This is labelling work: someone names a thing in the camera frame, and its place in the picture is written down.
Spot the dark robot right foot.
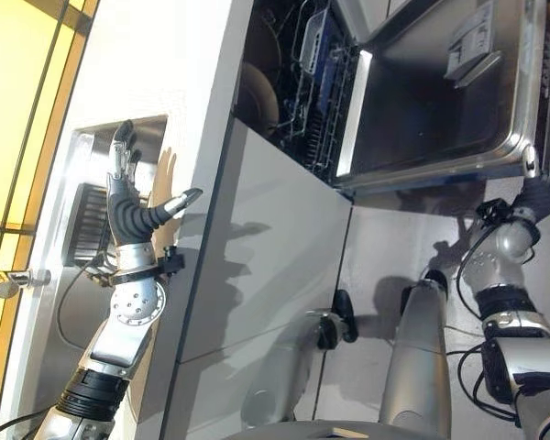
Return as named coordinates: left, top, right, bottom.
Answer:
left=401, top=269, right=449, bottom=299

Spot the dark robot foot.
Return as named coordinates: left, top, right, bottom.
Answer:
left=317, top=288, right=359, bottom=350
left=401, top=269, right=449, bottom=299

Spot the grey cabinet door panel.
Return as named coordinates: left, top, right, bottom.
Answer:
left=176, top=117, right=355, bottom=368

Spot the beige plate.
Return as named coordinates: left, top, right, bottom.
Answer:
left=238, top=60, right=281, bottom=135

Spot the window with yellow light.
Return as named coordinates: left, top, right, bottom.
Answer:
left=0, top=0, right=100, bottom=440

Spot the black right wrist clamp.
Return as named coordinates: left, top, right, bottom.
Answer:
left=475, top=198, right=515, bottom=226

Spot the silver robot leg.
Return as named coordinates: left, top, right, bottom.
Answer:
left=378, top=278, right=454, bottom=440
left=240, top=307, right=349, bottom=440

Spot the black wrist clamp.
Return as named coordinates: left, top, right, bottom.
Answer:
left=475, top=198, right=515, bottom=226
left=112, top=245, right=186, bottom=286

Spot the black left wrist clamp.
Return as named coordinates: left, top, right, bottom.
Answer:
left=112, top=245, right=186, bottom=286

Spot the chrome faucet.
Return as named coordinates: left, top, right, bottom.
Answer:
left=0, top=269, right=52, bottom=299

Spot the grey detergent dispenser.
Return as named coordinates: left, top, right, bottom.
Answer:
left=443, top=8, right=504, bottom=89

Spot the stainless kitchen sink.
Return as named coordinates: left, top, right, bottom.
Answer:
left=60, top=114, right=170, bottom=281

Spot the grey cutlery basket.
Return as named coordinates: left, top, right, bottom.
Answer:
left=297, top=8, right=336, bottom=75

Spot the stainless dishwasher door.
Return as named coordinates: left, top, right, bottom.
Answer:
left=332, top=0, right=550, bottom=193

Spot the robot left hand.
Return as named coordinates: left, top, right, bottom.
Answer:
left=104, top=119, right=204, bottom=277

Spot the dark robot left foot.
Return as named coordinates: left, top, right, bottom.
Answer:
left=317, top=288, right=359, bottom=350

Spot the wire dishwasher rack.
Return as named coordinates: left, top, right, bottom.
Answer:
left=274, top=0, right=363, bottom=178

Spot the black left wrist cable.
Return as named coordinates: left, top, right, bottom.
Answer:
left=56, top=254, right=120, bottom=346

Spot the silver robot right leg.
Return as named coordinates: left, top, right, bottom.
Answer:
left=378, top=278, right=454, bottom=440

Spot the silver robot left leg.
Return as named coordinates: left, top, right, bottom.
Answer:
left=240, top=307, right=349, bottom=440

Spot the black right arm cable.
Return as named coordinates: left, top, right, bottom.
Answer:
left=455, top=228, right=523, bottom=430

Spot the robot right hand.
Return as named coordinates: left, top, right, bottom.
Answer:
left=512, top=157, right=550, bottom=216

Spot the white kitchen counter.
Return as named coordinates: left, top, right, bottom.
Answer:
left=0, top=0, right=258, bottom=440

